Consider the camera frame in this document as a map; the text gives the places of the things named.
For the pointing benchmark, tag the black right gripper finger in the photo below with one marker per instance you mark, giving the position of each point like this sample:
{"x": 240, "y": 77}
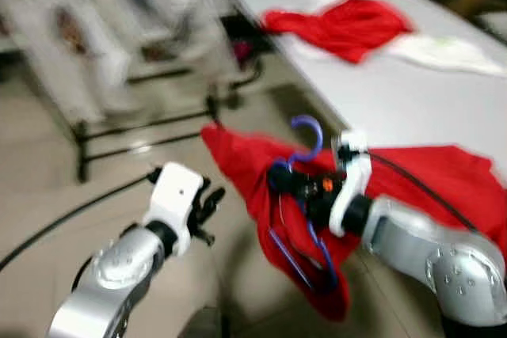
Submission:
{"x": 283, "y": 176}

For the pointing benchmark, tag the red t-shirt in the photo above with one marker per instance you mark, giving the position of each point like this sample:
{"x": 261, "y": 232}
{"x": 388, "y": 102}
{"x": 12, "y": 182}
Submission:
{"x": 253, "y": 172}

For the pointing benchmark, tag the purple clothes hanger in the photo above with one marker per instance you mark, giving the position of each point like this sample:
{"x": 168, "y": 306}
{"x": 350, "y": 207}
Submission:
{"x": 319, "y": 138}

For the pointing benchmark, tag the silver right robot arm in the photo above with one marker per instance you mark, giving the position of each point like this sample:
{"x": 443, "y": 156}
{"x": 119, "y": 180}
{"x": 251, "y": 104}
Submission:
{"x": 444, "y": 259}

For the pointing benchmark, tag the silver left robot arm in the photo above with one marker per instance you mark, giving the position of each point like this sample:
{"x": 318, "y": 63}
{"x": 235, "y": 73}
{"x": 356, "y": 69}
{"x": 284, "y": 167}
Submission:
{"x": 119, "y": 275}

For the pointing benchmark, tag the long white table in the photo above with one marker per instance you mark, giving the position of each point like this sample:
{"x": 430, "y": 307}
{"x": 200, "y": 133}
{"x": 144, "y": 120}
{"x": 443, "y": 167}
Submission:
{"x": 412, "y": 108}

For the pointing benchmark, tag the black clothes rack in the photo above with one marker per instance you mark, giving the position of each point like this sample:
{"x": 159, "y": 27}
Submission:
{"x": 81, "y": 152}

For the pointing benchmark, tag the small magenta object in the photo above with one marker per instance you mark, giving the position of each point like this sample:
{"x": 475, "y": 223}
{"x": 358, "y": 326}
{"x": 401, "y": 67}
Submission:
{"x": 243, "y": 51}

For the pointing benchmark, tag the red garment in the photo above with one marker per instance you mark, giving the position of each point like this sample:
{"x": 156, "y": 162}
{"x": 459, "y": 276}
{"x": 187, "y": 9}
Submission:
{"x": 348, "y": 29}

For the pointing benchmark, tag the pale hanging garment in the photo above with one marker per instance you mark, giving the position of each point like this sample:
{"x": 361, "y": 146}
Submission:
{"x": 158, "y": 13}
{"x": 63, "y": 53}

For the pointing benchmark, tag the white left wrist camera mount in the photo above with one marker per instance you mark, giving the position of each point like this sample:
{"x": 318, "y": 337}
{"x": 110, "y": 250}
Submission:
{"x": 174, "y": 195}

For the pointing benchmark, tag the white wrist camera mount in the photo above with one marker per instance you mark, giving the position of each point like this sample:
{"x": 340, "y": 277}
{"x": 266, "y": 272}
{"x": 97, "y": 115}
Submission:
{"x": 352, "y": 187}
{"x": 174, "y": 195}

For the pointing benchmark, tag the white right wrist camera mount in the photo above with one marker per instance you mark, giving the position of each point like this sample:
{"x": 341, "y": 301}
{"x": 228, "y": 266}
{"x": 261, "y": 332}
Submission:
{"x": 352, "y": 187}

